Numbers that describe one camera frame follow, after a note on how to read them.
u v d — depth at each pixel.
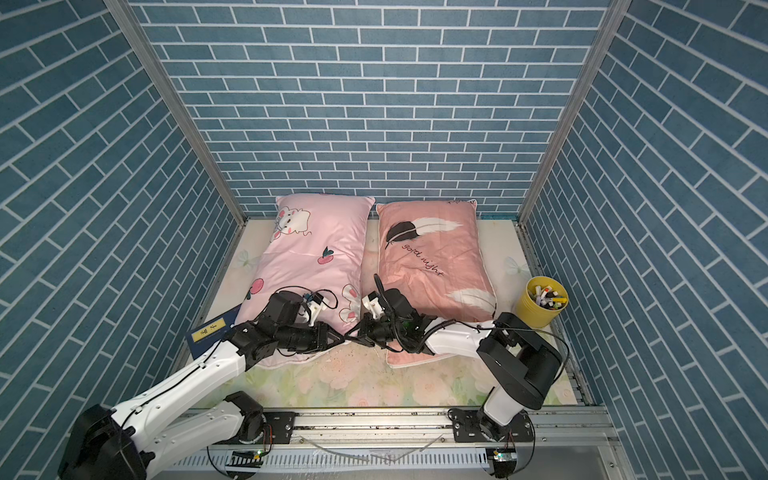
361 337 0.72
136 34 0.73
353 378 0.83
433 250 1.02
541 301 0.83
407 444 0.72
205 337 0.89
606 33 0.74
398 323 0.66
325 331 0.72
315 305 0.74
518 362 0.45
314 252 0.99
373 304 0.80
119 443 0.38
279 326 0.61
